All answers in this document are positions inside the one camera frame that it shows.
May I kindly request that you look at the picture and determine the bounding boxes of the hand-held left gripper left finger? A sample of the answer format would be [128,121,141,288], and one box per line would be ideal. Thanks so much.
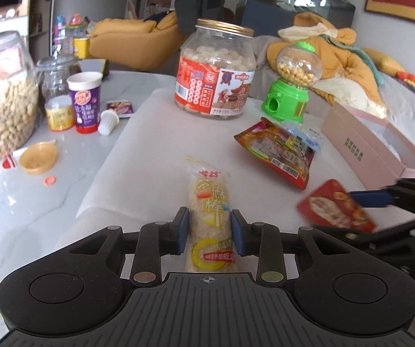
[68,207,190,287]

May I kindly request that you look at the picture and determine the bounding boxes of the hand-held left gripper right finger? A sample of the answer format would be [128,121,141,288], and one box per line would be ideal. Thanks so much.
[230,209,351,287]

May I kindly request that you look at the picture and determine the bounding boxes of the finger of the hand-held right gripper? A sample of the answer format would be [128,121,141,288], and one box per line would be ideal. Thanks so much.
[350,178,415,212]
[314,219,415,252]

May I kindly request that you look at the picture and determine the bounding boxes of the white rice stick packet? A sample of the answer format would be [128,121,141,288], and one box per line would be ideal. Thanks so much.
[184,156,238,273]

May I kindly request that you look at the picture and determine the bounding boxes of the pink cardboard box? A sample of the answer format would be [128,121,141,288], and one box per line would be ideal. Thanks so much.
[320,101,415,189]

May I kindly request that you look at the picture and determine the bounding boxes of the dark red spicy snack packet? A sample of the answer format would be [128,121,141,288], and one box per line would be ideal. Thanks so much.
[234,117,318,191]

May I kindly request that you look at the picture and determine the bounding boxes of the blue candy packet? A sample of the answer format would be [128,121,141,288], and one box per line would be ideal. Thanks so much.
[283,122,324,153]

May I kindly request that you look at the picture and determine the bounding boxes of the grey sofa cover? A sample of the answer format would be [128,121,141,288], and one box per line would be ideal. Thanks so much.
[254,34,415,167]

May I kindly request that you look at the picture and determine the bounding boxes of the small white jelly cup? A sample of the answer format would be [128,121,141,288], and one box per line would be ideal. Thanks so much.
[98,110,118,136]

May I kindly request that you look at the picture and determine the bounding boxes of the green gumball dispenser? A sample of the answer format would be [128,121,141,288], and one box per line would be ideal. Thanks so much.
[262,41,323,123]

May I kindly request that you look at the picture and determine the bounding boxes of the orange quilt pile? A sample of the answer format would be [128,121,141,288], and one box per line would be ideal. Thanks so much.
[267,12,389,118]

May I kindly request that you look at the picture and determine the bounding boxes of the small purple packet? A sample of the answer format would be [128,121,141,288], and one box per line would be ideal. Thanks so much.
[105,100,136,116]

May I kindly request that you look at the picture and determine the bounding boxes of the yellow pillow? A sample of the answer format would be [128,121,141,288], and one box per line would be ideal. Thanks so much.
[364,47,407,76]

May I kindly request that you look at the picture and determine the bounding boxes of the red label peanut jar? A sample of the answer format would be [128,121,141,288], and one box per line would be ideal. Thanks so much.
[174,18,257,120]

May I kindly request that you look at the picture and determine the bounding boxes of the purple paper cup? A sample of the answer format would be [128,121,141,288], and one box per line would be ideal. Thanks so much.
[66,72,103,135]

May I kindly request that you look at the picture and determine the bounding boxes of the yellow plastic lid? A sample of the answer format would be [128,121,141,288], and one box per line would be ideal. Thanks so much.
[19,142,58,175]

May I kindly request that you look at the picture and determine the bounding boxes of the small yellow cup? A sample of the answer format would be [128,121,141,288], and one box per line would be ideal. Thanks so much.
[44,96,76,132]

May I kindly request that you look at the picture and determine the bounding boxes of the yellow edged flat box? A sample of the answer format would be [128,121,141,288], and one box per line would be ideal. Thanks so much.
[78,59,108,77]

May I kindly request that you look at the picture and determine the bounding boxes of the empty glass jar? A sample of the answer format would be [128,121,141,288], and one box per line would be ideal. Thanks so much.
[35,49,80,111]

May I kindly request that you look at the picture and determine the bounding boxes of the yellow tin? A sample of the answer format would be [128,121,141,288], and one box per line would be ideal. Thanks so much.
[73,37,92,59]

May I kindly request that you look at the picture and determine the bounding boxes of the blue cabinet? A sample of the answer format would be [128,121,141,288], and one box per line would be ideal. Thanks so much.
[234,0,356,38]

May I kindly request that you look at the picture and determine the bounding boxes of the large glass jar of peanuts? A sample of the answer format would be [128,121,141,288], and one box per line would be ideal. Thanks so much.
[0,22,39,165]

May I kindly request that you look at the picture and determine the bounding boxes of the dark jacket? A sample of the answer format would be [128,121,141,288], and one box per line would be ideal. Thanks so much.
[171,0,226,35]

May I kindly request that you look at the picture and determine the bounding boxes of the colourful toy bottles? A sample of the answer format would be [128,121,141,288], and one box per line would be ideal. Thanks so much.
[52,14,89,49]

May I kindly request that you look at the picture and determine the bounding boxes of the wooden shelf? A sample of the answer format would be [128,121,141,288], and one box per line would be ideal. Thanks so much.
[20,0,60,58]

